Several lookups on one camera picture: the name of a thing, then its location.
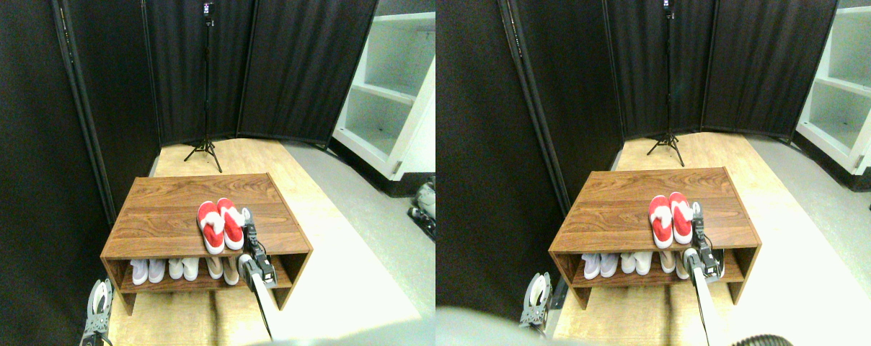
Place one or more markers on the white and black machine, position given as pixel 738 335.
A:
pixel 427 200

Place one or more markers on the white shoe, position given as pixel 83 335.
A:
pixel 191 269
pixel 627 263
pixel 176 269
pixel 644 263

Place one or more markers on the red shoe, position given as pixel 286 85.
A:
pixel 210 227
pixel 231 223
pixel 681 218
pixel 660 222

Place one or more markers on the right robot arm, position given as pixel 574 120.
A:
pixel 704 303
pixel 266 303

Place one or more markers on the beige shoe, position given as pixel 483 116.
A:
pixel 214 269
pixel 667 262
pixel 680 268
pixel 231 274

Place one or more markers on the brown shoe rack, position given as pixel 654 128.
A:
pixel 161 216
pixel 608 216

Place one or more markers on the black tripod stand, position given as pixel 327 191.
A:
pixel 669 72
pixel 208 72

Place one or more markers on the black curtain stand pole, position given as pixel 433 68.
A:
pixel 533 108
pixel 82 108

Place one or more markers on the white shelf unit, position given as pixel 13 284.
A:
pixel 839 115
pixel 378 122

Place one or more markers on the grey curtain stand foot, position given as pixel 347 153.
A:
pixel 558 303

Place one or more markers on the pale lilac shoe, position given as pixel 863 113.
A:
pixel 591 267
pixel 157 271
pixel 140 273
pixel 608 265

